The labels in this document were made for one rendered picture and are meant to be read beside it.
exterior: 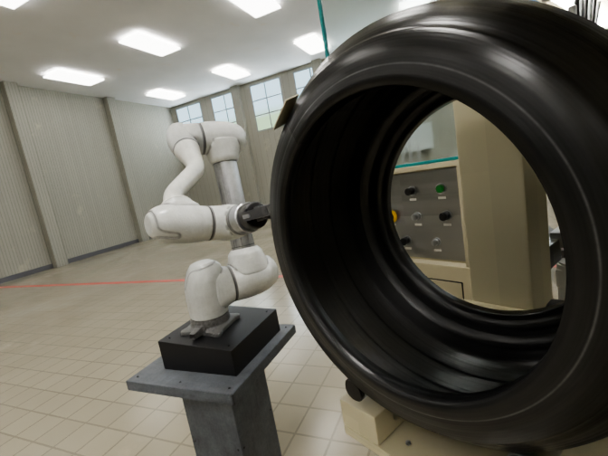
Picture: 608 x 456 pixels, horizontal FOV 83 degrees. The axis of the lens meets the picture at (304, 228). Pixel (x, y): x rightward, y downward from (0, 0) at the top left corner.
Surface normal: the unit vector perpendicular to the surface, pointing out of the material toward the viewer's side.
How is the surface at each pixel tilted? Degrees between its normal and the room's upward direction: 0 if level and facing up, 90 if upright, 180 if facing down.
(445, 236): 90
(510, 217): 90
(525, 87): 83
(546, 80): 83
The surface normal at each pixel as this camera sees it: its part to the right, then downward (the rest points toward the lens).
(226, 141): 0.53, 0.00
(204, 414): -0.39, 0.21
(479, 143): -0.76, 0.23
